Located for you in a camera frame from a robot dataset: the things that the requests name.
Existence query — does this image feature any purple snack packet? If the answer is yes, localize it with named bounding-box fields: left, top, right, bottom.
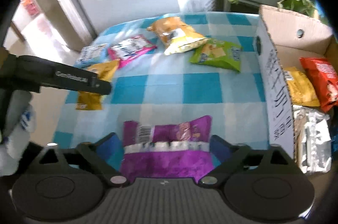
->
left=120, top=115, right=214, bottom=182

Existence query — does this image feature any small yellow snack packet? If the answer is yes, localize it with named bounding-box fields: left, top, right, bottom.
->
left=76, top=59, right=120, bottom=111

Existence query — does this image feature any blue white snack packet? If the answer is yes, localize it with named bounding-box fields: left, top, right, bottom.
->
left=74, top=43, right=109, bottom=68

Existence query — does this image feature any large orange chip bag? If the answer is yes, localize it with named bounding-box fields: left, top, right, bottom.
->
left=147, top=16, right=209, bottom=56

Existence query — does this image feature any silver foil packet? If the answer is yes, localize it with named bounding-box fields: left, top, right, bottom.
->
left=293, top=105, right=332, bottom=175

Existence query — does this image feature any yellow snack packet in box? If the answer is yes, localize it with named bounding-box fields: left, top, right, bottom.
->
left=283, top=67, right=320, bottom=107

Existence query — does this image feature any pink white snack packet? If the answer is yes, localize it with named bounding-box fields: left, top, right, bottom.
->
left=107, top=35, right=157, bottom=69

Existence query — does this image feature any green cracker packet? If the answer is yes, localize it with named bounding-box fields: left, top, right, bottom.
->
left=190, top=38, right=242, bottom=72

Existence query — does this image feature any red snack packet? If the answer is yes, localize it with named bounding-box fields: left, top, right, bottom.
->
left=300, top=57, right=337, bottom=112

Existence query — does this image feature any cardboard milk box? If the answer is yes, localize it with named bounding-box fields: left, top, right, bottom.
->
left=253, top=5, right=337, bottom=174

